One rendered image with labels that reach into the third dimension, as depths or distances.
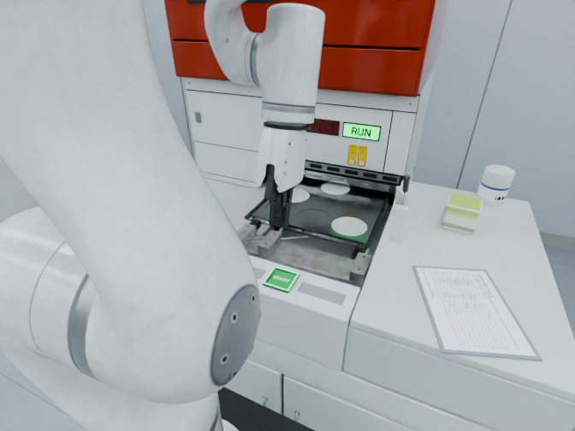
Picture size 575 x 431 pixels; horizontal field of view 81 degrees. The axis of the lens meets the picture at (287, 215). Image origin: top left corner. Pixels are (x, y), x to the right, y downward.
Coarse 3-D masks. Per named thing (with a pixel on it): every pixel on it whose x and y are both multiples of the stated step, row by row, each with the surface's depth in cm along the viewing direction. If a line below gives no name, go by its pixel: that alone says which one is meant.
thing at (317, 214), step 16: (304, 176) 124; (320, 192) 113; (352, 192) 113; (368, 192) 113; (384, 192) 113; (304, 208) 104; (320, 208) 104; (336, 208) 104; (352, 208) 104; (368, 208) 104; (288, 224) 96; (304, 224) 96; (320, 224) 96; (368, 224) 96; (352, 240) 90
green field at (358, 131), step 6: (348, 126) 106; (354, 126) 105; (360, 126) 104; (366, 126) 103; (348, 132) 106; (354, 132) 106; (360, 132) 105; (366, 132) 104; (372, 132) 103; (378, 132) 103; (366, 138) 105; (372, 138) 104
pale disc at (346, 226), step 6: (336, 222) 97; (342, 222) 97; (348, 222) 97; (354, 222) 97; (360, 222) 97; (336, 228) 94; (342, 228) 94; (348, 228) 94; (354, 228) 94; (360, 228) 94; (366, 228) 94; (348, 234) 92; (354, 234) 92
